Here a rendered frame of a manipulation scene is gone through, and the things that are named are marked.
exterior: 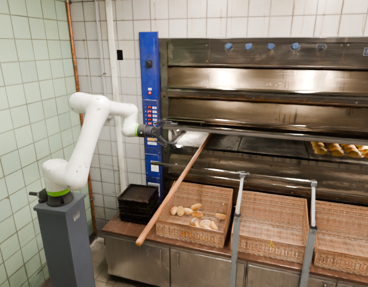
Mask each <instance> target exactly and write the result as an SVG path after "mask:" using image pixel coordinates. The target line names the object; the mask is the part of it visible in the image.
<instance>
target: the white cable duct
mask: <svg viewBox="0 0 368 287"><path fill-rule="evenodd" d="M105 6H106V14H107V27H108V40H109V54H110V62H111V75H112V89H113V101H115V102H118V103H119V97H118V82H117V67H116V53H115V38H114V30H113V15H112V0H105ZM115 123H116V137H117V151H118V164H119V172H120V185H121V193H122V192H123V191H124V190H125V189H126V187H125V172H124V157H123V149H122V134H121V120H120V117H119V116H115Z"/></svg>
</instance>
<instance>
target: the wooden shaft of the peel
mask: <svg viewBox="0 0 368 287"><path fill-rule="evenodd" d="M210 137H211V134H208V136H207V137H206V139H205V140H204V141H203V143H202V144H201V146H200V148H199V149H198V151H197V152H196V153H195V155H194V156H193V158H192V159H191V161H190V162H189V164H188V165H187V167H186V168H185V170H184V171H183V173H182V174H181V176H180V177H179V178H178V180H177V181H176V183H175V185H174V186H173V188H172V189H171V190H170V192H169V193H168V195H167V196H166V198H165V199H164V201H163V202H162V204H161V205H160V207H159V208H158V210H157V211H156V213H155V214H154V215H153V217H152V218H151V220H150V222H149V223H148V225H147V226H146V227H145V229H144V230H143V232H142V233H141V234H140V236H139V238H138V239H137V241H136V246H141V245H142V243H143V242H144V240H145V239H146V237H147V235H148V234H149V232H150V231H151V229H152V228H153V226H154V225H155V223H156V221H157V220H158V218H159V217H160V215H161V214H162V212H163V210H164V209H165V207H166V206H167V204H168V203H169V201H170V199H171V198H172V196H173V195H174V193H175V192H176V190H177V188H178V187H179V185H180V184H181V182H182V181H183V179H184V177H185V176H186V174H187V173H188V171H189V170H190V168H191V167H192V165H193V163H194V162H195V160H196V159H197V157H198V156H199V154H200V152H201V151H202V149H203V148H204V146H205V144H206V143H207V141H208V140H209V138H210Z"/></svg>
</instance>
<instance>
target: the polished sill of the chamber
mask: <svg viewBox="0 0 368 287"><path fill-rule="evenodd" d="M199 148H200V147H195V146H183V145H170V146H169V150H172V151H183V152H189V153H196V152H197V151H198V149H199ZM200 154H210V155H221V156H226V157H237V158H248V159H258V160H265V161H275V162H285V163H296V164H302V165H313V166H323V167H334V168H340V169H350V170H361V171H368V164H366V163H355V162H344V161H332V160H326V159H315V158H304V157H293V156H286V155H275V154H264V153H252V152H246V151H234V150H223V149H212V148H206V147H204V148H203V149H202V151H201V152H200Z"/></svg>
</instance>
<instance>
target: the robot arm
mask: <svg viewBox="0 0 368 287"><path fill-rule="evenodd" d="M68 103H69V107H70V108H71V109H72V110H73V111H74V112H76V113H81V114H85V118H84V122H83V126H82V129H81V132H80V135H79V138H78V141H77V143H76V146H75V148H74V151H73V153H72V155H71V157H70V160H69V162H67V161H65V160H63V159H59V158H57V159H50V160H47V161H45V162H44V163H43V164H42V172H43V178H44V184H45V188H44V189H43V190H41V191H39V192H32V191H30V192H29V195H32V196H37V197H38V198H39V200H38V202H39V203H45V202H46V204H47V205H48V206H50V207H61V206H65V205H67V204H69V203H71V202H72V201H73V200H74V195H73V194H72V192H71V191H77V190H80V189H82V188H83V187H84V186H85V185H86V183H87V180H88V174H89V169H90V165H91V161H92V157H93V153H94V151H95V147H96V144H97V141H98V139H99V135H100V133H101V130H102V128H103V126H104V124H105V121H106V119H107V117H108V115H111V116H119V117H122V125H121V132H122V134H123V135H124V136H125V137H144V138H147V137H154V142H157V143H159V144H160V145H162V146H164V147H167V145H172V144H174V145H176V144H177V142H170V141H168V142H166V141H165V140H164V139H163V138H162V137H161V135H160V134H161V133H160V131H161V130H160V128H161V127H162V126H164V125H165V124H167V125H177V123H173V122H172V121H167V118H164V119H163V120H160V121H158V122H154V123H153V124H154V126H148V125H145V124H137V116H138V108H137V107H136V106H135V105H134V104H126V103H120V102H115V101H111V100H108V99H107V98H106V97H105V96H102V95H90V94H87V93H82V92H76V93H74V94H72V95H71V97H70V98H69V102H68ZM163 121H165V122H164V123H163V124H162V125H160V126H159V127H156V125H157V124H159V123H160V122H163ZM156 138H159V139H160V140H161V141H160V140H158V139H156Z"/></svg>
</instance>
